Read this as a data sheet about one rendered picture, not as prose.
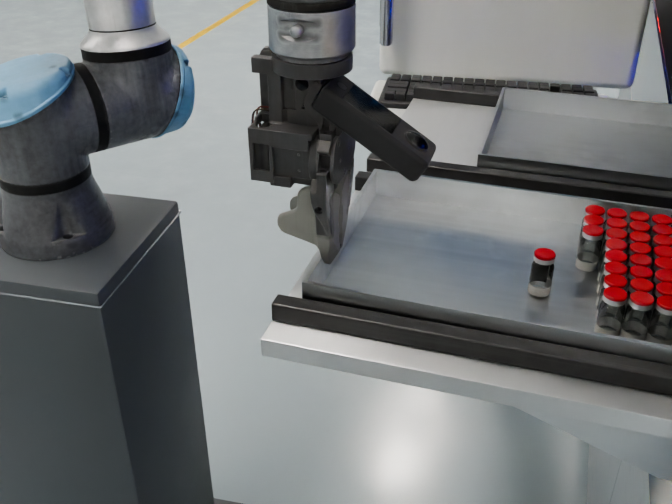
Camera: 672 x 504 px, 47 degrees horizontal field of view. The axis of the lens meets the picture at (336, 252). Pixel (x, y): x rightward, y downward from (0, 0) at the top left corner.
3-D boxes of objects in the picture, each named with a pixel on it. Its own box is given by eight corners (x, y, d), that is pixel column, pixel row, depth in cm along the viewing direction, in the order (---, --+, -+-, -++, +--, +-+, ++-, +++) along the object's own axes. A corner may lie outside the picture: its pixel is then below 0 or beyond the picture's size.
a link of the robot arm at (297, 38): (366, -6, 67) (338, 18, 60) (365, 47, 70) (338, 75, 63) (285, -11, 69) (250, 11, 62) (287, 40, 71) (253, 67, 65)
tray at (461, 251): (665, 236, 87) (672, 209, 85) (678, 383, 66) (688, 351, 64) (373, 194, 96) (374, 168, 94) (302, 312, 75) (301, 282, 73)
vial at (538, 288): (550, 288, 78) (557, 251, 76) (548, 300, 76) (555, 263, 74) (528, 284, 78) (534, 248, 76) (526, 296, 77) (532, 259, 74)
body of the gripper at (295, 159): (279, 155, 78) (273, 36, 72) (361, 166, 76) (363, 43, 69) (250, 188, 72) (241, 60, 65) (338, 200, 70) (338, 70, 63)
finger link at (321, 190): (324, 218, 76) (323, 136, 71) (341, 220, 75) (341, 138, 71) (308, 241, 72) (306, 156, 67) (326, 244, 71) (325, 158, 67)
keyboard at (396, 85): (596, 95, 147) (598, 83, 145) (603, 123, 135) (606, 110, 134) (387, 82, 153) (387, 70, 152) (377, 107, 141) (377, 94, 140)
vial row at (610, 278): (619, 245, 85) (628, 208, 82) (618, 342, 70) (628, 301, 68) (599, 242, 85) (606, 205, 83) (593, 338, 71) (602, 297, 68)
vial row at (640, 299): (641, 249, 84) (650, 212, 82) (644, 347, 70) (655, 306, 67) (620, 245, 85) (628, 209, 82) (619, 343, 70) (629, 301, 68)
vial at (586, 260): (597, 263, 82) (605, 225, 79) (596, 274, 80) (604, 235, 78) (575, 259, 82) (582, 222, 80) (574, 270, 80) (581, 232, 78)
